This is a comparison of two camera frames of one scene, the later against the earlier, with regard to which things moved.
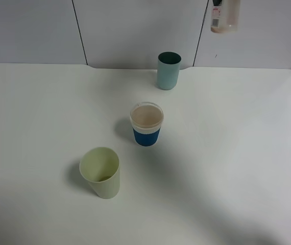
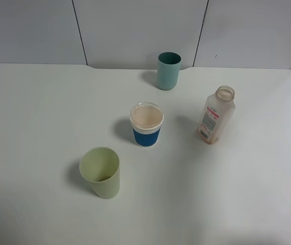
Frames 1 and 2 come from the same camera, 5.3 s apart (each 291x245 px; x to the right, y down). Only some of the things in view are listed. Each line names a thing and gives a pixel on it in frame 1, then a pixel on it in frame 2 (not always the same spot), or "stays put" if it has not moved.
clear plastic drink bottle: (225, 16) to (216, 113)
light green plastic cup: (100, 167) stays put
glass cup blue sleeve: (146, 119) stays put
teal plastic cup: (168, 66) stays put
